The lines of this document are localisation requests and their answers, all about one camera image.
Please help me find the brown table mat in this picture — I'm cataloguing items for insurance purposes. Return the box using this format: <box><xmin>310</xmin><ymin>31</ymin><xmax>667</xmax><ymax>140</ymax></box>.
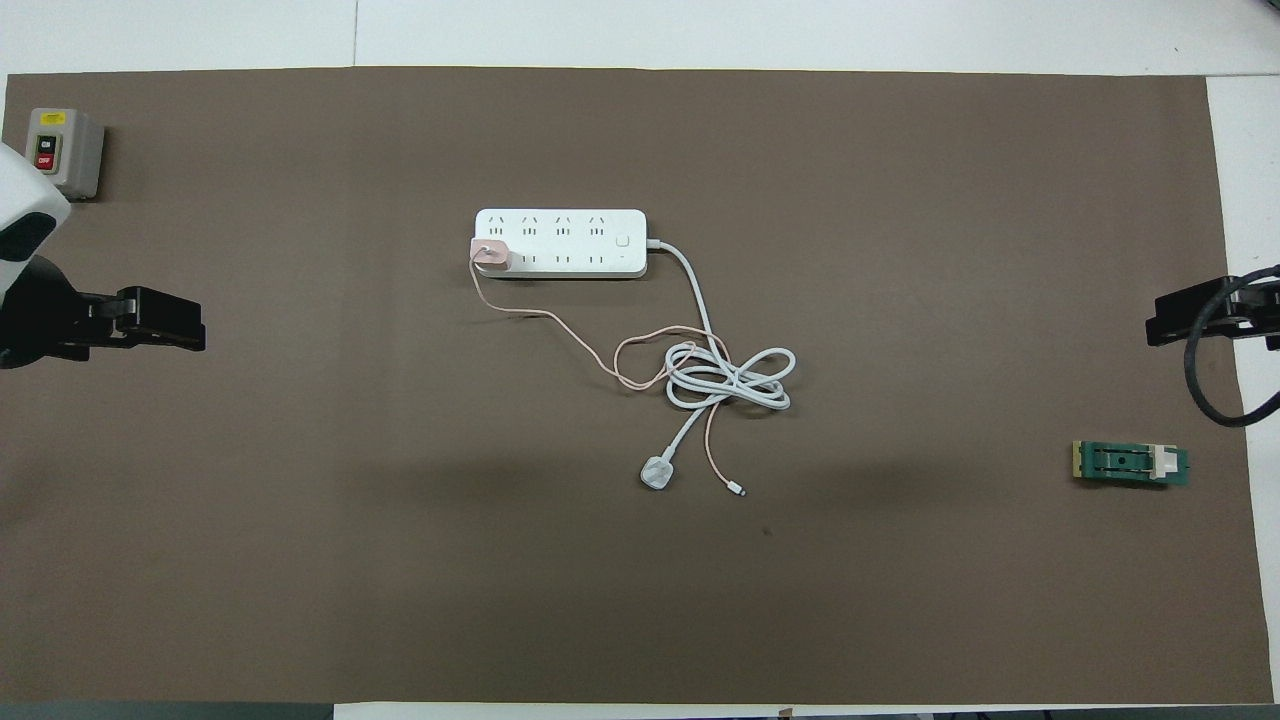
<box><xmin>0</xmin><ymin>66</ymin><xmax>1276</xmax><ymax>706</ymax></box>

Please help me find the pink charging cable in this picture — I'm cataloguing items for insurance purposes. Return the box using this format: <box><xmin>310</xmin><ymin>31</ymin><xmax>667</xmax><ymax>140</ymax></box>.
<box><xmin>468</xmin><ymin>262</ymin><xmax>747</xmax><ymax>498</ymax></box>

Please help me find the green circuit board fixture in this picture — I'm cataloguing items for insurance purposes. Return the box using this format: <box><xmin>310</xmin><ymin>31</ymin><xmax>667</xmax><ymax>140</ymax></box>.
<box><xmin>1072</xmin><ymin>440</ymin><xmax>1191</xmax><ymax>491</ymax></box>

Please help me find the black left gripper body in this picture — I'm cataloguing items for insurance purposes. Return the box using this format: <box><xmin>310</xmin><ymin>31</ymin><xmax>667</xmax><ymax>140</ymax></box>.
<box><xmin>0</xmin><ymin>256</ymin><xmax>123</xmax><ymax>371</ymax></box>

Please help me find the white power strip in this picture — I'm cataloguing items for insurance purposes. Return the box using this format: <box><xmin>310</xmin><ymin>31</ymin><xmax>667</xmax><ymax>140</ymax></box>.
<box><xmin>474</xmin><ymin>208</ymin><xmax>649</xmax><ymax>280</ymax></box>

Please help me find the white power cord with plug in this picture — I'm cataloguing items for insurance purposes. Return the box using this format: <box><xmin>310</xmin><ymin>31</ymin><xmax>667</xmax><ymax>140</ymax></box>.
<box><xmin>638</xmin><ymin>238</ymin><xmax>799</xmax><ymax>493</ymax></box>

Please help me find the grey on-off switch box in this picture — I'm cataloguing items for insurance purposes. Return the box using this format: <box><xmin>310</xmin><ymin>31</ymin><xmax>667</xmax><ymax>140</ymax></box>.
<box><xmin>22</xmin><ymin>107</ymin><xmax>106</xmax><ymax>201</ymax></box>

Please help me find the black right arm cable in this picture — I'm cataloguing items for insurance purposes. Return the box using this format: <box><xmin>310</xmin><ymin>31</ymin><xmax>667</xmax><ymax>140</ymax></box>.
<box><xmin>1184</xmin><ymin>264</ymin><xmax>1280</xmax><ymax>430</ymax></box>

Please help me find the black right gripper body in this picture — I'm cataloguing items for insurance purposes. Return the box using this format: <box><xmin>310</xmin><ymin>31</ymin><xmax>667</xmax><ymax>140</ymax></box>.
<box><xmin>1235</xmin><ymin>272</ymin><xmax>1280</xmax><ymax>353</ymax></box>

